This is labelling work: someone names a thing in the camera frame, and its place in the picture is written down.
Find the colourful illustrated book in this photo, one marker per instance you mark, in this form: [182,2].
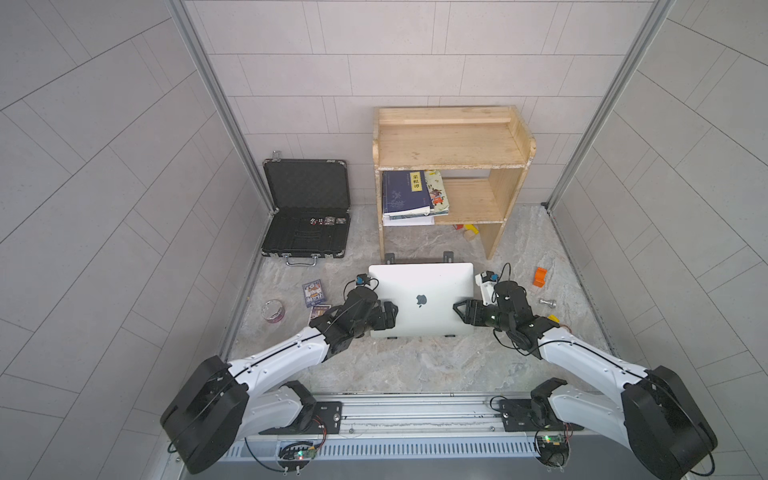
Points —
[438,193]

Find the white book stack bottom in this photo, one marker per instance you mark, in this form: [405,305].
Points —
[404,221]

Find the black foam-lined briefcase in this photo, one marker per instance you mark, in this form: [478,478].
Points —
[302,189]

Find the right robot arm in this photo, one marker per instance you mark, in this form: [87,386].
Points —
[649,411]

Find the silver laptop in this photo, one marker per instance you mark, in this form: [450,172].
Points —
[424,295]

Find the aluminium mounting rail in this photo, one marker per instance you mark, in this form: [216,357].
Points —
[470,413]

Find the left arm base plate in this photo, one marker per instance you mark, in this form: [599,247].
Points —
[323,417]

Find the left green circuit board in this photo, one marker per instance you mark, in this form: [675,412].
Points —
[298,452]

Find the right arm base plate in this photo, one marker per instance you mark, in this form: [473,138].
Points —
[526,415]

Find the green circuit board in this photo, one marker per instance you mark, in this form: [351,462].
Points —
[553,444]
[298,452]

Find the purple card box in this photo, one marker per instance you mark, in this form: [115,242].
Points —
[318,310]

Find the blue book yellow label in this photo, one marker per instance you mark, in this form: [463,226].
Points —
[405,193]

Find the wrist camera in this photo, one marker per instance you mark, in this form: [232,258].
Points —
[364,280]
[487,281]

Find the black folding laptop stand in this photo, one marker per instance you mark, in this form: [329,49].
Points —
[392,259]

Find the clear pink tape roll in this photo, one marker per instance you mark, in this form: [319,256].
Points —
[273,311]

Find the right green circuit board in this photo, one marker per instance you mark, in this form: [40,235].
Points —
[553,444]

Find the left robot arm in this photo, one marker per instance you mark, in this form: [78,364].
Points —
[222,402]

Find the red yellow toy under shelf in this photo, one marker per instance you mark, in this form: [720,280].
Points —
[468,230]

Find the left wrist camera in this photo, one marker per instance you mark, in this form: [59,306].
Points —
[364,280]

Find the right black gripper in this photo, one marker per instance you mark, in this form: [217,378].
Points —
[467,312]

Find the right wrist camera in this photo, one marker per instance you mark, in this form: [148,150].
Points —
[487,281]

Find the orange plastic block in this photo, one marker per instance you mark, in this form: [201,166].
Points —
[540,277]

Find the wooden shelf unit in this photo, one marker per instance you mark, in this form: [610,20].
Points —
[492,138]

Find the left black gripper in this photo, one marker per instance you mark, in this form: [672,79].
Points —
[381,315]

